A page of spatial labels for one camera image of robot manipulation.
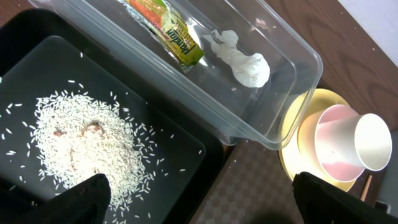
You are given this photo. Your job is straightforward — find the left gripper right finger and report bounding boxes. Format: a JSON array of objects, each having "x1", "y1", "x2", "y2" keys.
[{"x1": 292, "y1": 172, "x2": 397, "y2": 224}]

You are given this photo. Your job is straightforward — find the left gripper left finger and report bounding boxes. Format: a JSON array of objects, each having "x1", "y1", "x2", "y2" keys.
[{"x1": 18, "y1": 174, "x2": 111, "y2": 224}]

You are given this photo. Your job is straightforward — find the pile of white rice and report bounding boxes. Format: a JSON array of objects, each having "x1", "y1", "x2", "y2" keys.
[{"x1": 0, "y1": 51, "x2": 205, "y2": 224}]

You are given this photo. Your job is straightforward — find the pink small plate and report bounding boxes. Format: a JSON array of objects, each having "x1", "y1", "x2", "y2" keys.
[{"x1": 298, "y1": 105, "x2": 364, "y2": 184}]

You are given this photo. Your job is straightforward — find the white paper cup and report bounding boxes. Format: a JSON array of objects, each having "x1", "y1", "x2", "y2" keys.
[{"x1": 315, "y1": 113, "x2": 392, "y2": 171}]

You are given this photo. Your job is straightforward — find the yellow plastic plate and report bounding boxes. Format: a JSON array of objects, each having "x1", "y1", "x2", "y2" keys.
[{"x1": 278, "y1": 88, "x2": 356, "y2": 192}]

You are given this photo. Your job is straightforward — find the white tissue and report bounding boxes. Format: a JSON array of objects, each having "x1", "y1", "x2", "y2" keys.
[{"x1": 202, "y1": 30, "x2": 271, "y2": 88}]

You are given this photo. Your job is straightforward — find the green orange snack wrapper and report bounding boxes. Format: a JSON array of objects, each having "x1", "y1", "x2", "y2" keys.
[{"x1": 120, "y1": 0, "x2": 204, "y2": 72}]

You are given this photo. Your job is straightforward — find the clear plastic waste bin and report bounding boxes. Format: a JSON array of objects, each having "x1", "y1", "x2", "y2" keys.
[{"x1": 33, "y1": 1, "x2": 323, "y2": 150}]

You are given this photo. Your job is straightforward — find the black plastic waste bin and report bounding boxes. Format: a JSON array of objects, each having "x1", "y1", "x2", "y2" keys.
[{"x1": 1, "y1": 9, "x2": 223, "y2": 223}]

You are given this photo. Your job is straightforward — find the dark brown serving tray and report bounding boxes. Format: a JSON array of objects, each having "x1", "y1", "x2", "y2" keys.
[{"x1": 189, "y1": 138, "x2": 383, "y2": 224}]

